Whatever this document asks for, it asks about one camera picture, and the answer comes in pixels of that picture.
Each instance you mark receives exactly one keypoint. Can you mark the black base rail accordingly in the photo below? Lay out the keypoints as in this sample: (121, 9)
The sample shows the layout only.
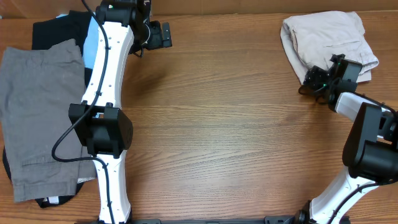
(266, 220)

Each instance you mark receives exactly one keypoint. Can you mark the grey shorts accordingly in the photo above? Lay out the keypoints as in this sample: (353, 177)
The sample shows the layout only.
(37, 88)

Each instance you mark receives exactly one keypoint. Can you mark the beige khaki shorts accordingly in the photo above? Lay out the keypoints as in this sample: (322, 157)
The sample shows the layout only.
(310, 40)

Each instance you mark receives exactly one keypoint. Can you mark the black and blue shirt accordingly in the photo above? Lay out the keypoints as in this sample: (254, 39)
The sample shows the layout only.
(81, 27)

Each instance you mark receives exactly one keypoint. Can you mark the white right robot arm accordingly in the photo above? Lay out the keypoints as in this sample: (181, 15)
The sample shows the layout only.
(370, 152)

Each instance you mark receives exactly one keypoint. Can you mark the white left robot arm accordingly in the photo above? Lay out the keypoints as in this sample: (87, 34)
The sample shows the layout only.
(124, 28)

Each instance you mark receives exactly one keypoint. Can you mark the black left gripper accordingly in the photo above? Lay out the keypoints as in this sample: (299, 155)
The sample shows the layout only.
(157, 41)

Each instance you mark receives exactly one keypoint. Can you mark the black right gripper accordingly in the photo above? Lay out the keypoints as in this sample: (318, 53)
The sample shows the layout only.
(312, 76)

